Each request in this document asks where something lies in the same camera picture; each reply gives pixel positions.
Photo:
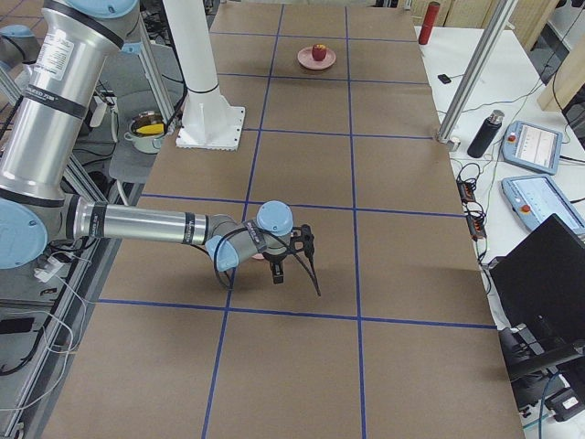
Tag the black monitor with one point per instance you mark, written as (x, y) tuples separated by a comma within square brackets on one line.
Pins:
[(540, 284)]

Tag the red yellow apple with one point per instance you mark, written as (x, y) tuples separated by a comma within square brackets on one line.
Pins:
[(319, 52)]

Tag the upper teach pendant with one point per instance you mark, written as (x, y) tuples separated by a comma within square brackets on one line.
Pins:
[(532, 147)]

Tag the white power adapter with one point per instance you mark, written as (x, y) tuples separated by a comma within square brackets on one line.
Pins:
[(49, 270)]

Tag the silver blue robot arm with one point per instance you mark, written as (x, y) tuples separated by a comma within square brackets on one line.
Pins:
[(18, 46), (34, 209)]

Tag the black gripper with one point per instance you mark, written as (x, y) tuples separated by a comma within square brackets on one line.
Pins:
[(276, 261)]

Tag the pink plate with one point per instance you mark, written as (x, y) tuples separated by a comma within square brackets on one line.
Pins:
[(304, 58)]

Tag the aluminium frame post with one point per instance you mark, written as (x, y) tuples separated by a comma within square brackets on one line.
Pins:
[(479, 58)]

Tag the lower teach pendant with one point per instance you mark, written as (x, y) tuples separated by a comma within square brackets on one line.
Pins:
[(535, 198)]

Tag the teach pendant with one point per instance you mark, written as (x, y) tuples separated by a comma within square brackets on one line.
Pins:
[(532, 147), (535, 198)]

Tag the red thermos bottle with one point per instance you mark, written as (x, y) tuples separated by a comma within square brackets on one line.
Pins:
[(428, 22)]

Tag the black thermos bottle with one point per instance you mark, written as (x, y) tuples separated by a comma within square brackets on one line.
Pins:
[(486, 134)]

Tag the white enamel pot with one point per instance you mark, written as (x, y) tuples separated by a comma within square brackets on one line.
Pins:
[(146, 132)]

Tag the black orange adapter box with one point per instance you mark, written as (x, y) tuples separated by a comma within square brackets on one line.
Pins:
[(466, 191)]

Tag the small black device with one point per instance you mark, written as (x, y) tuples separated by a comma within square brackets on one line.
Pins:
[(445, 79)]

